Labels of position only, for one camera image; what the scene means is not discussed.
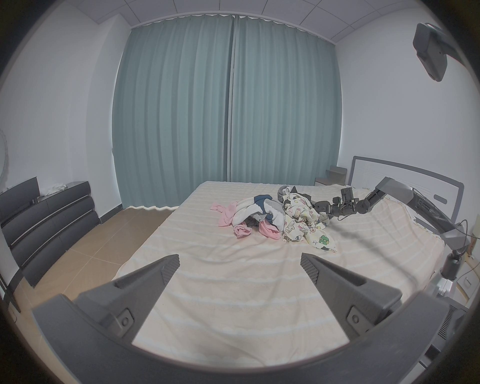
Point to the pile of clothes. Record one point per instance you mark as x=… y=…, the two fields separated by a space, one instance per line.
x=243 y=213

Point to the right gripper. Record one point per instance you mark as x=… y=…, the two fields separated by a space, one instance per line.
x=323 y=208

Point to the blue-green curtain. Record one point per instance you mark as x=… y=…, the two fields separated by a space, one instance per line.
x=168 y=112
x=285 y=105

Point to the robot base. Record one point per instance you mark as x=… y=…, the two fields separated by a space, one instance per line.
x=444 y=287

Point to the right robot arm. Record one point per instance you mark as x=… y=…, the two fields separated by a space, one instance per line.
x=397 y=189

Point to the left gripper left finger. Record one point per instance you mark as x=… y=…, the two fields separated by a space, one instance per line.
x=108 y=309

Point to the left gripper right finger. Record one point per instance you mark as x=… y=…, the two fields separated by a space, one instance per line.
x=371 y=305

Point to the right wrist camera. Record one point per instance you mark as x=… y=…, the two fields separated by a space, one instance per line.
x=334 y=201

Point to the grey bedside table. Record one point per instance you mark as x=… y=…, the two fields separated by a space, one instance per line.
x=330 y=178

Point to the white printed pyjama top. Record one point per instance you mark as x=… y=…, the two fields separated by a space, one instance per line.
x=300 y=221

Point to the white crumpled cloth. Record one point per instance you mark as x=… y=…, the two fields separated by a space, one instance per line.
x=54 y=187

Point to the bed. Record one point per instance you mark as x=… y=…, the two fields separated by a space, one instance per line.
x=243 y=292

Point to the dark chest of drawers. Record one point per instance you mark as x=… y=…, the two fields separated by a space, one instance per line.
x=48 y=225

